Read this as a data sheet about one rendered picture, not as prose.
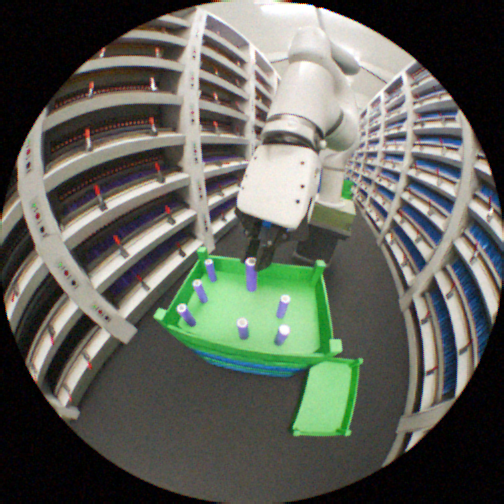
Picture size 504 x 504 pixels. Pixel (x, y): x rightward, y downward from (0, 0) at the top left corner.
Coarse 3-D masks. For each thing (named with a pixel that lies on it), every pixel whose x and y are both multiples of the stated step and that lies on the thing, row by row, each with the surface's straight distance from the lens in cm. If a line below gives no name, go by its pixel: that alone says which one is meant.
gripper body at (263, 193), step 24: (264, 144) 21; (288, 144) 20; (264, 168) 20; (288, 168) 18; (312, 168) 18; (240, 192) 21; (264, 192) 19; (288, 192) 17; (312, 192) 18; (264, 216) 18; (288, 216) 17
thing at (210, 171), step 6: (234, 150) 143; (240, 156) 138; (246, 156) 137; (234, 162) 120; (246, 162) 132; (204, 168) 91; (210, 168) 93; (216, 168) 95; (222, 168) 100; (228, 168) 107; (234, 168) 114; (240, 168) 124; (204, 174) 87; (210, 174) 91; (216, 174) 97
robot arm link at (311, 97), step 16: (304, 64) 28; (288, 80) 25; (304, 80) 25; (320, 80) 26; (288, 96) 22; (304, 96) 22; (320, 96) 24; (272, 112) 22; (288, 112) 20; (304, 112) 21; (320, 112) 22; (336, 112) 26; (320, 128) 21; (336, 128) 26
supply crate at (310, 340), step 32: (192, 288) 36; (224, 288) 36; (288, 288) 37; (320, 288) 35; (160, 320) 27; (224, 320) 32; (256, 320) 31; (288, 320) 32; (320, 320) 33; (256, 352) 25; (288, 352) 24; (320, 352) 27
